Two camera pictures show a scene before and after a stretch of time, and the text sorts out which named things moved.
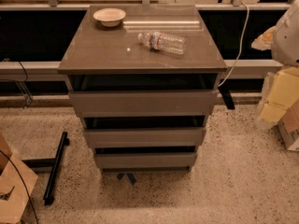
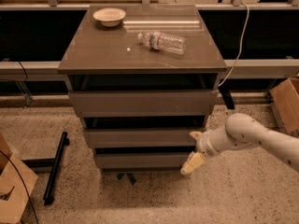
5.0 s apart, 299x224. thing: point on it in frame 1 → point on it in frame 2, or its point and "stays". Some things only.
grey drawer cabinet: (143, 78) stays
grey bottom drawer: (146, 161) stays
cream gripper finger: (264, 41) → (204, 146)
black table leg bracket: (227, 97) stays
